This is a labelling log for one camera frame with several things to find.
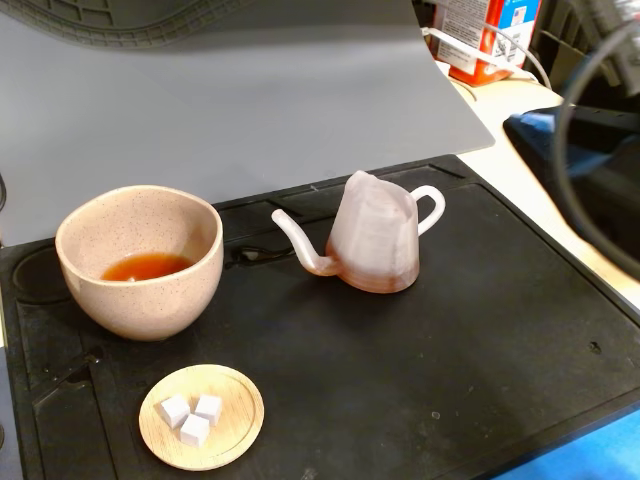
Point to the translucent pink plastic kettle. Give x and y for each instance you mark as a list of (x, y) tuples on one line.
[(375, 240)]

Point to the orange-brown tea liquid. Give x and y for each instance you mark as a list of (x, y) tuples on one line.
[(147, 267)]

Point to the speckled beige ceramic cup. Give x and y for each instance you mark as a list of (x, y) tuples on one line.
[(140, 310)]

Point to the spilled liquid puddle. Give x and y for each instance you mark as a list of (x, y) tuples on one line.
[(75, 367)]

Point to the black plastic crate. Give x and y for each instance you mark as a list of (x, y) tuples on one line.
[(560, 40)]

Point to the red and white carton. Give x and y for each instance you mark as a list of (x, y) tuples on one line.
[(465, 30)]

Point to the black silicone work mat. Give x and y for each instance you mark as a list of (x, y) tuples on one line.
[(400, 375)]

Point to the grey silicone mat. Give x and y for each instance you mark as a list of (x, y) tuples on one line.
[(250, 125)]

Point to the blue mat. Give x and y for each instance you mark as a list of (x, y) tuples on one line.
[(575, 455)]

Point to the round wooden saucer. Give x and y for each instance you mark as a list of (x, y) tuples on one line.
[(235, 435)]

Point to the white sugar cube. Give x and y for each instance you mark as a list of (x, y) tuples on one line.
[(194, 432), (174, 411), (208, 407)]

